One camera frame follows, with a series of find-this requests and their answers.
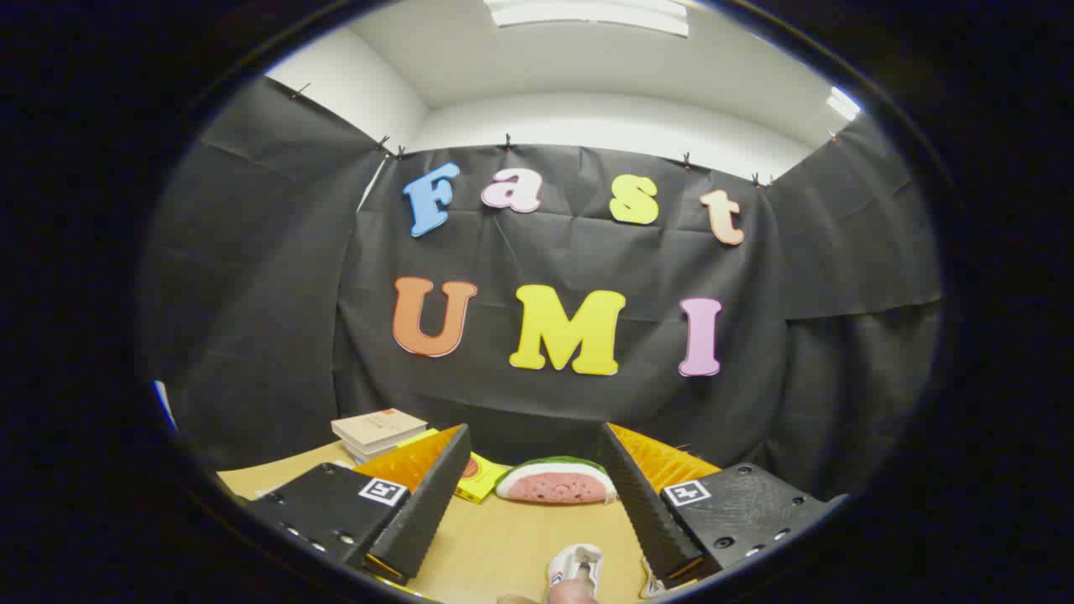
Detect watermelon slice plush toy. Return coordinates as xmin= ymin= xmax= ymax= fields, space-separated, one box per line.
xmin=495 ymin=456 xmax=619 ymax=506

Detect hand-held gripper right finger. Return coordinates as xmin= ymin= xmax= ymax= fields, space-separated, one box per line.
xmin=596 ymin=422 xmax=847 ymax=588

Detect grey book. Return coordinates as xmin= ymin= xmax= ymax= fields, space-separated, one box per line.
xmin=344 ymin=438 xmax=420 ymax=466

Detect long ceiling light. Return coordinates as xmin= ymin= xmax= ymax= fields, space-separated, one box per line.
xmin=485 ymin=0 xmax=691 ymax=39

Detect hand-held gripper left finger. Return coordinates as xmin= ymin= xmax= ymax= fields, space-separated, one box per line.
xmin=243 ymin=424 xmax=472 ymax=586

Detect yellow book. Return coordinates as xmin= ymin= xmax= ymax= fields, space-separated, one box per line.
xmin=394 ymin=428 xmax=513 ymax=505

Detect small ceiling light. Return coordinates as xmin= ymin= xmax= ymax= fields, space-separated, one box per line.
xmin=826 ymin=86 xmax=863 ymax=122

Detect beige book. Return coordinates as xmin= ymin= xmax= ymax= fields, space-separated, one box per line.
xmin=331 ymin=409 xmax=429 ymax=454

